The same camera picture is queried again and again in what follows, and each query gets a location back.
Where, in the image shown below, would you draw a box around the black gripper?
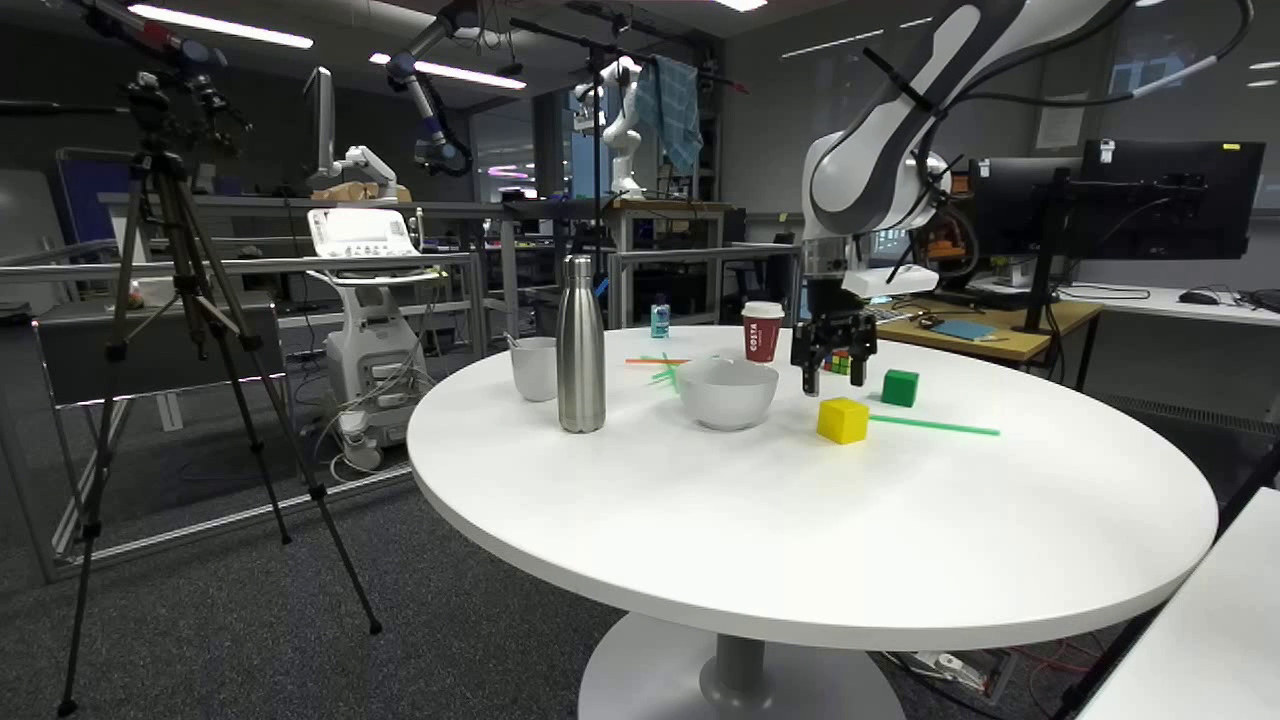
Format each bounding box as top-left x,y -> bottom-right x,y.
792,278 -> 877,397

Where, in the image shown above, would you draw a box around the yellow block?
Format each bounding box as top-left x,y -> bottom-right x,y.
816,397 -> 868,446

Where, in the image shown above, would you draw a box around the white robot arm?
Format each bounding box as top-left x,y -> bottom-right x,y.
792,0 -> 1126,397

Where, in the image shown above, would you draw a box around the green block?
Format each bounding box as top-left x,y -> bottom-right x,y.
881,370 -> 921,409

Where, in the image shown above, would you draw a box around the red paper cup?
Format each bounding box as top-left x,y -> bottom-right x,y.
739,301 -> 784,364

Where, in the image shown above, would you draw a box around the green straw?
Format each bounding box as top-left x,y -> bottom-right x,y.
871,413 -> 1002,437

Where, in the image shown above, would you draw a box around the white bowl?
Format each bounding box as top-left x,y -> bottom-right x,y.
678,352 -> 781,432

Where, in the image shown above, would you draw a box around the wooden side table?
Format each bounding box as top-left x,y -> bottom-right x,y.
877,301 -> 1101,381

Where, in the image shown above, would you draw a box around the crossed green and orange sticks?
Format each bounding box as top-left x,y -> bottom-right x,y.
626,358 -> 688,386

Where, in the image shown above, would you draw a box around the small blue cup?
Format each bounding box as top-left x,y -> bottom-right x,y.
649,305 -> 673,341

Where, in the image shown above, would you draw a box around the round white table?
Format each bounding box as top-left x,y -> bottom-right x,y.
408,323 -> 1217,720

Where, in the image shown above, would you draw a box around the steel water bottle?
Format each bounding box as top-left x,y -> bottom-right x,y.
555,255 -> 604,437

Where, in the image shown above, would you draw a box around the white mug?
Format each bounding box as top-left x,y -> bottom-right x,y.
514,335 -> 555,406

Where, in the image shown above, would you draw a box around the black computer monitor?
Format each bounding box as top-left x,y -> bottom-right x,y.
966,141 -> 1263,332

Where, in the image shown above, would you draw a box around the white desk corner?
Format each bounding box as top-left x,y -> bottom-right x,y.
1077,489 -> 1280,720

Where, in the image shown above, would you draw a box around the white medical cart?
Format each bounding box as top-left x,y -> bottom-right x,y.
307,145 -> 445,477

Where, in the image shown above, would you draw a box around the camera tripod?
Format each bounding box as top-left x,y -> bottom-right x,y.
52,0 -> 387,720

